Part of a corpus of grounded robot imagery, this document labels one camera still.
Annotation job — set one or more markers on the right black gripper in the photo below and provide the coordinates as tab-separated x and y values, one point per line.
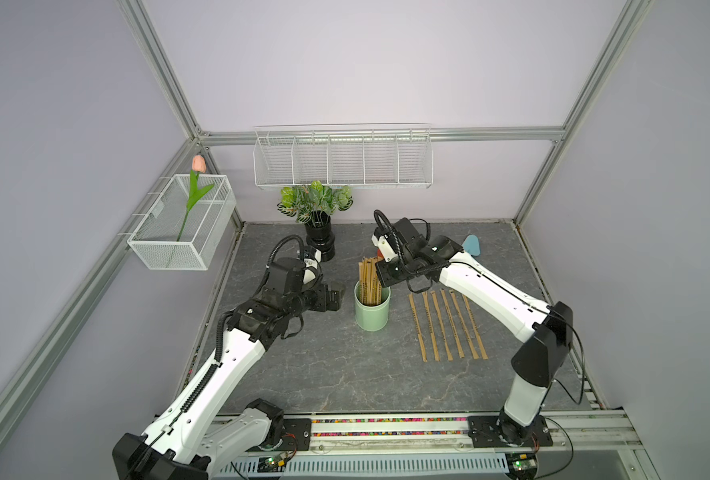
384	278

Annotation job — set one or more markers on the white wire wall shelf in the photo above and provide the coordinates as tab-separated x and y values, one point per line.
357	155

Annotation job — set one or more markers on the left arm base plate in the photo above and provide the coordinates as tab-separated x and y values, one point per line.
294	435

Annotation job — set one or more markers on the teal small spatula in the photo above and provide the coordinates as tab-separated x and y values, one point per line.
471	245

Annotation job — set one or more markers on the mint green storage cup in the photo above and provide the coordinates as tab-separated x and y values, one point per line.
372	318

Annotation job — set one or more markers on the white mesh basket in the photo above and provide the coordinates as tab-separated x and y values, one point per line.
154	238

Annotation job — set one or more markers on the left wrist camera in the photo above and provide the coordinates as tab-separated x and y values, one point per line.
287	275

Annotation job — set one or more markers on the pink artificial tulip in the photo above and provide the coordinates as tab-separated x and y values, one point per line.
196	193

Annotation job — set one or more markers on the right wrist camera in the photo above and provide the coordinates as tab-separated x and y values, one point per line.
397	234

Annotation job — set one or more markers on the bundle of brown paper straws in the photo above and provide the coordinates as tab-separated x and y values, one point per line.
370	289

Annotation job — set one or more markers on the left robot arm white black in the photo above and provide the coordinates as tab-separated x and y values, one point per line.
179	444

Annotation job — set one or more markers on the aluminium front rail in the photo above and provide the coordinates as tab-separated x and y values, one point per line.
397	433

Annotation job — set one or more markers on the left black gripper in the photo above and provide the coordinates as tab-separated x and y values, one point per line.
322	304

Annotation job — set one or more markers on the black plant pot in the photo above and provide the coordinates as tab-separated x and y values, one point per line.
319	234

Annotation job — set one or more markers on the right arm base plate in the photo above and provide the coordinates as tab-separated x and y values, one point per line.
495	431

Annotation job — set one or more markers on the green artificial plant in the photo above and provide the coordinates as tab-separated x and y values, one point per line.
308	204

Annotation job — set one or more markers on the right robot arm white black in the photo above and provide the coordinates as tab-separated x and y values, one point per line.
545	331

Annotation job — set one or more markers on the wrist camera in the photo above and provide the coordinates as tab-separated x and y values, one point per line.
287	275
397	234

